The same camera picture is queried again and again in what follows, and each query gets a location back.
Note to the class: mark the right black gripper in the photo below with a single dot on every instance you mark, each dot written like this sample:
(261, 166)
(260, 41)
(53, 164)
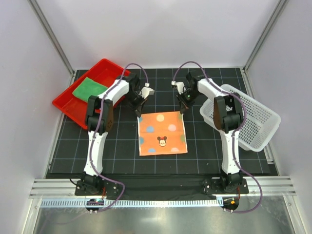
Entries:
(184, 104)

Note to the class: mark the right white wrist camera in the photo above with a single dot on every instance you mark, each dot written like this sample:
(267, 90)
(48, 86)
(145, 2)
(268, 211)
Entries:
(179, 86)

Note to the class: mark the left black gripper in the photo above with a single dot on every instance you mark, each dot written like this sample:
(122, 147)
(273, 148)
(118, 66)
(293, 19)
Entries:
(139, 107)

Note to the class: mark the white perforated plastic basket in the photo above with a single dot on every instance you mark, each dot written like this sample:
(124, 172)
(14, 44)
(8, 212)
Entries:
(260, 125)

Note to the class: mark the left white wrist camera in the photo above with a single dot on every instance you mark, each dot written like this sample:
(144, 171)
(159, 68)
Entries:
(147, 90)

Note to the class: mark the orange beige towel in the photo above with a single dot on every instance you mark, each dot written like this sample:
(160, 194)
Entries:
(162, 133)

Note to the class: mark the green towel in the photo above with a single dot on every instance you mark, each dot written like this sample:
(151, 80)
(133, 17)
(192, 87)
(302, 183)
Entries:
(88, 88)

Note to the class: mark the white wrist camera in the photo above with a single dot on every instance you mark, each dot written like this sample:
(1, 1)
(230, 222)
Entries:
(179, 86)
(147, 90)

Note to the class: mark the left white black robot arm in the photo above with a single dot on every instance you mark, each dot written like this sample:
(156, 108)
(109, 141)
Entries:
(100, 119)

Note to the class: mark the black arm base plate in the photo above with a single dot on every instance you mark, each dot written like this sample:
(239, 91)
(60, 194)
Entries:
(162, 187)

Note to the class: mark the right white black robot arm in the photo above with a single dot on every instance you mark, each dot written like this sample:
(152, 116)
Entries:
(228, 118)

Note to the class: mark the aluminium frame rail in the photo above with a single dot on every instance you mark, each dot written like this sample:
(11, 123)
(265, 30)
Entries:
(269, 186)

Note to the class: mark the slotted cable duct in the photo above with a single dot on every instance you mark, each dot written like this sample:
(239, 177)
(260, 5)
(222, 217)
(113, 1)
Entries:
(102, 203)

